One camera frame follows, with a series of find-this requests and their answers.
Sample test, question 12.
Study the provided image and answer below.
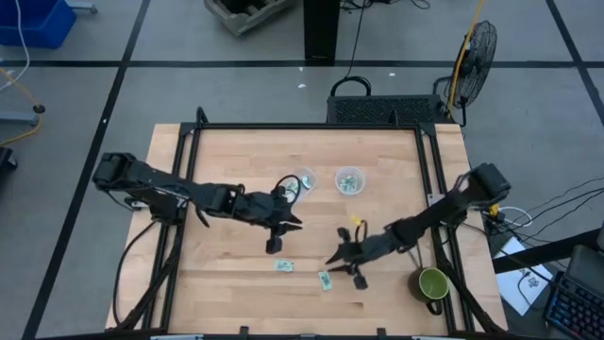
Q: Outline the black looped power cable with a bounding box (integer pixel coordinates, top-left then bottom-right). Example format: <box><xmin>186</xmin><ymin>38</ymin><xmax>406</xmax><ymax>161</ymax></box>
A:
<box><xmin>328</xmin><ymin>0</ymin><xmax>374</xmax><ymax>97</ymax></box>

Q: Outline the black floor fan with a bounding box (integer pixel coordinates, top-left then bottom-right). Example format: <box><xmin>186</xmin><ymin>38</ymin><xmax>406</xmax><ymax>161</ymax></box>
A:
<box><xmin>432</xmin><ymin>20</ymin><xmax>499</xmax><ymax>128</ymax></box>

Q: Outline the white printed paper sheet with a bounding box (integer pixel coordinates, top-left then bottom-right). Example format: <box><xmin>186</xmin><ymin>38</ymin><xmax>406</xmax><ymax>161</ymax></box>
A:
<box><xmin>495</xmin><ymin>235</ymin><xmax>554</xmax><ymax>316</ymax></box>

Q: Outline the grey foam packing tray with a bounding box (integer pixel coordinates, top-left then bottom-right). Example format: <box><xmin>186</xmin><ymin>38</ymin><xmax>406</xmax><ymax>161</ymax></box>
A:
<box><xmin>203</xmin><ymin>0</ymin><xmax>297</xmax><ymax>38</ymax></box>

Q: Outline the clear plastic cup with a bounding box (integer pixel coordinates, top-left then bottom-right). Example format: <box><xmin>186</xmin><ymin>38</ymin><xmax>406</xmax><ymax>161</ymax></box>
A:
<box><xmin>288</xmin><ymin>165</ymin><xmax>318</xmax><ymax>196</ymax></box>
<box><xmin>334</xmin><ymin>165</ymin><xmax>367</xmax><ymax>196</ymax></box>

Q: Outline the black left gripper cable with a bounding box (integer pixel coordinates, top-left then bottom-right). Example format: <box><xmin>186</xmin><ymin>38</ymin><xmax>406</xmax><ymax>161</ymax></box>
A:
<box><xmin>275</xmin><ymin>174</ymin><xmax>303</xmax><ymax>205</ymax></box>

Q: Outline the green ceramic mug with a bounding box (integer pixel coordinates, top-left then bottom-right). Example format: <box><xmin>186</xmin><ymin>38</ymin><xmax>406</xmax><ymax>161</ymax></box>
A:
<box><xmin>407</xmin><ymin>266</ymin><xmax>451</xmax><ymax>316</ymax></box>

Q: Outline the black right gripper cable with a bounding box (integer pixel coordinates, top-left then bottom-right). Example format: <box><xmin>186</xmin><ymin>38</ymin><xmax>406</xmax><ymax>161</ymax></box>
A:
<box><xmin>353</xmin><ymin>220</ymin><xmax>370</xmax><ymax>245</ymax></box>

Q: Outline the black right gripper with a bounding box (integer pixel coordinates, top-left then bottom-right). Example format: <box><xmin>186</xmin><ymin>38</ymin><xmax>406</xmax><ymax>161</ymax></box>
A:
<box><xmin>324</xmin><ymin>227</ymin><xmax>397</xmax><ymax>291</ymax></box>

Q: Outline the yellow floor cable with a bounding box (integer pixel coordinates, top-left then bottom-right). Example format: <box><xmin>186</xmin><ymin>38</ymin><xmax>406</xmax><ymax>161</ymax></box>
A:
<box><xmin>0</xmin><ymin>67</ymin><xmax>44</xmax><ymax>147</ymax></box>

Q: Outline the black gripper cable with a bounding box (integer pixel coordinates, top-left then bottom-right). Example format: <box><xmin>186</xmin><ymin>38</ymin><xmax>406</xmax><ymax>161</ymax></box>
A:
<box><xmin>353</xmin><ymin>220</ymin><xmax>370</xmax><ymax>245</ymax></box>
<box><xmin>275</xmin><ymin>174</ymin><xmax>303</xmax><ymax>205</ymax></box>

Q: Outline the white floor cable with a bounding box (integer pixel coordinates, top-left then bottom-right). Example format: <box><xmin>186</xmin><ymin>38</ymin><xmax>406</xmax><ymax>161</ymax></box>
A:
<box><xmin>0</xmin><ymin>0</ymin><xmax>31</xmax><ymax>92</ymax></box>

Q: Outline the blue plastic bin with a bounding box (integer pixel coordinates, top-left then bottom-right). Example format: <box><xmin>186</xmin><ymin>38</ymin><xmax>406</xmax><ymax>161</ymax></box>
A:
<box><xmin>0</xmin><ymin>0</ymin><xmax>77</xmax><ymax>50</ymax></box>

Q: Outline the black left arm base cable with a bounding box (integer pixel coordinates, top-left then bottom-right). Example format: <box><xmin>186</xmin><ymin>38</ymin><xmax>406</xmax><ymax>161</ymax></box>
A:
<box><xmin>111</xmin><ymin>218</ymin><xmax>160</xmax><ymax>327</ymax></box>

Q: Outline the black upright column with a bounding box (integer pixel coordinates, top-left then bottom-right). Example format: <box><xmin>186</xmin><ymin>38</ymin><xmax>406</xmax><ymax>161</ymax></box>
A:
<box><xmin>303</xmin><ymin>0</ymin><xmax>342</xmax><ymax>66</ymax></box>

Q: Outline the grey caster leg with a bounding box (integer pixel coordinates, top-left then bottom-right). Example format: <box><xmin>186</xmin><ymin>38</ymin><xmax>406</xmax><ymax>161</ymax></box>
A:
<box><xmin>0</xmin><ymin>103</ymin><xmax>47</xmax><ymax>128</ymax></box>

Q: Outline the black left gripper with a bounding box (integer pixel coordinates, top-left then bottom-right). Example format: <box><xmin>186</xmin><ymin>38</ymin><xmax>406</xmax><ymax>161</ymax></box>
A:
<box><xmin>243</xmin><ymin>187</ymin><xmax>304</xmax><ymax>255</ymax></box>

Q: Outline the backlit black keyboard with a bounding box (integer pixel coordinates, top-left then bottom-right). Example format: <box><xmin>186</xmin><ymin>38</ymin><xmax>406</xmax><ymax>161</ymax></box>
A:
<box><xmin>542</xmin><ymin>271</ymin><xmax>604</xmax><ymax>340</ymax></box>

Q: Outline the black cable bundle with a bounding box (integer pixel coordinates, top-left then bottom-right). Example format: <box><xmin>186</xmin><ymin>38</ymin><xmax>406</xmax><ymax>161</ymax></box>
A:
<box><xmin>485</xmin><ymin>176</ymin><xmax>604</xmax><ymax>237</ymax></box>

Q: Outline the black floor beam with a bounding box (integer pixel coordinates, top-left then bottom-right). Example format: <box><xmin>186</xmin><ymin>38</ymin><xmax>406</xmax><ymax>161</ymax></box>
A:
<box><xmin>492</xmin><ymin>228</ymin><xmax>604</xmax><ymax>275</ymax></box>

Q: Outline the white coiled cable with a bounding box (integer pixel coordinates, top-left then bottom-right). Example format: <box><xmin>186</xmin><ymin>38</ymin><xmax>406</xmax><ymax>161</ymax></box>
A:
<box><xmin>497</xmin><ymin>205</ymin><xmax>534</xmax><ymax>229</ymax></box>

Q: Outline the black perforated computer case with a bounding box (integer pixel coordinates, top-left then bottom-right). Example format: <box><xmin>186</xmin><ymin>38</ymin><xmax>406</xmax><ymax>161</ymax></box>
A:
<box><xmin>326</xmin><ymin>93</ymin><xmax>450</xmax><ymax>127</ymax></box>

